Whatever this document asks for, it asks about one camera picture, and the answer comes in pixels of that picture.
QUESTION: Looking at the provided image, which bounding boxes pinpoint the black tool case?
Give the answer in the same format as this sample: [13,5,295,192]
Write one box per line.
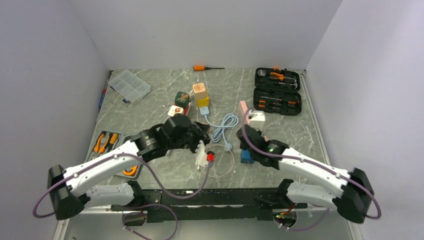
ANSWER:
[253,67,302,116]

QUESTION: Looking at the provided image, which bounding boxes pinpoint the dark green cube adapter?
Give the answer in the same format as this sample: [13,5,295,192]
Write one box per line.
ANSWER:
[174,91,191,109]

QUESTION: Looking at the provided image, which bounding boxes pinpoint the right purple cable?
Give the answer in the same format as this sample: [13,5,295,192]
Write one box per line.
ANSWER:
[240,109,382,232]

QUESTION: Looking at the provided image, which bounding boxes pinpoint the blue pen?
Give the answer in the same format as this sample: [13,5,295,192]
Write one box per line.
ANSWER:
[98,80,109,110]

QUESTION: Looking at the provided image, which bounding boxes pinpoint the purple cable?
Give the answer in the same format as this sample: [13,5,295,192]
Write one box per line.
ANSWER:
[32,152,215,240]
[240,109,382,232]

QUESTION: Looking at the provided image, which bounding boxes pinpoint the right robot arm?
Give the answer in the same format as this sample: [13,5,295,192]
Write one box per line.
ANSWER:
[237,124,381,224]

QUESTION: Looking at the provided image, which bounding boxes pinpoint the round tape measure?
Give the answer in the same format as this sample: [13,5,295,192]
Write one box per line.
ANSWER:
[256,68,267,78]

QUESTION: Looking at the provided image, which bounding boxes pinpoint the thin pink charging cable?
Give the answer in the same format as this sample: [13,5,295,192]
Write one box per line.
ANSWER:
[203,143,236,179]

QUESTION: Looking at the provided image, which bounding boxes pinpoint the peach cube adapter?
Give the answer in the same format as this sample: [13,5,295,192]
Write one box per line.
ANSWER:
[192,82,208,100]

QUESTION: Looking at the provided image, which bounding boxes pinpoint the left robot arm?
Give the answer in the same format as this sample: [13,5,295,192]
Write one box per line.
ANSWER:
[47,114,212,220]

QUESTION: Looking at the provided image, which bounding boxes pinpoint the blue cube adapter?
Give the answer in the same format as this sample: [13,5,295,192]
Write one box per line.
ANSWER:
[240,149,255,165]

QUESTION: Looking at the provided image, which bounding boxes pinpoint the orange pliers in black case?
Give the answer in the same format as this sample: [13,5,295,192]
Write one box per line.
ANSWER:
[269,72,297,84]

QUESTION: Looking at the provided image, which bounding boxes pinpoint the white power strip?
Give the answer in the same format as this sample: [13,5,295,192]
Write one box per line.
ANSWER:
[183,102,192,116]

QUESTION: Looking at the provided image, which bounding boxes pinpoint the white cube adapter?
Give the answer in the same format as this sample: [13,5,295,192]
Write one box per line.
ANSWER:
[167,105,185,118]

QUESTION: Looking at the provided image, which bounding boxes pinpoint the aluminium rail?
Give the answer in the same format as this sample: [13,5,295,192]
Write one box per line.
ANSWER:
[60,190,332,216]

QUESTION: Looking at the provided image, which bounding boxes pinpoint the yellow cube adapter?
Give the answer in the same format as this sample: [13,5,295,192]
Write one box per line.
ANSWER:
[196,96,210,108]

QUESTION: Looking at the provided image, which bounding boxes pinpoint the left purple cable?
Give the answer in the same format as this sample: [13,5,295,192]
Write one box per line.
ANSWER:
[32,152,215,240]

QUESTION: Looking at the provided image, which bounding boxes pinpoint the pink power strip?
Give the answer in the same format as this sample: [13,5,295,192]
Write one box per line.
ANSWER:
[238,100,250,124]

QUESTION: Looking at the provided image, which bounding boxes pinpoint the light blue cable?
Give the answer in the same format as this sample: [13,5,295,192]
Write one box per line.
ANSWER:
[203,113,240,153]

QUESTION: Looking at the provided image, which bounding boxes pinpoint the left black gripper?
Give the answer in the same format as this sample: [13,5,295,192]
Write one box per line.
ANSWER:
[168,122,211,156]

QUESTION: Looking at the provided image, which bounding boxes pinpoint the orange handle screwdriver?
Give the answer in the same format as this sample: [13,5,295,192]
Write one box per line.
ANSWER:
[192,65,224,72]

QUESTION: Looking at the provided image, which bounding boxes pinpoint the grey tool case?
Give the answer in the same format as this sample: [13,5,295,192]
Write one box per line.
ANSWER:
[85,130,142,180]

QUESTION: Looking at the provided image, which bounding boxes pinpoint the black base frame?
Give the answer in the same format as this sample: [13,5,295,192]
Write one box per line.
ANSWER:
[110,188,307,223]

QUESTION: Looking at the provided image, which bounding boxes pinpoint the clear plastic screw box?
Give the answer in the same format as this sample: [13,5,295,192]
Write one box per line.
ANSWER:
[108,69,151,103]

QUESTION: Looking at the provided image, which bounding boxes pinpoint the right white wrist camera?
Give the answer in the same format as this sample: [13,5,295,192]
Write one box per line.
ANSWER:
[247,110,266,131]

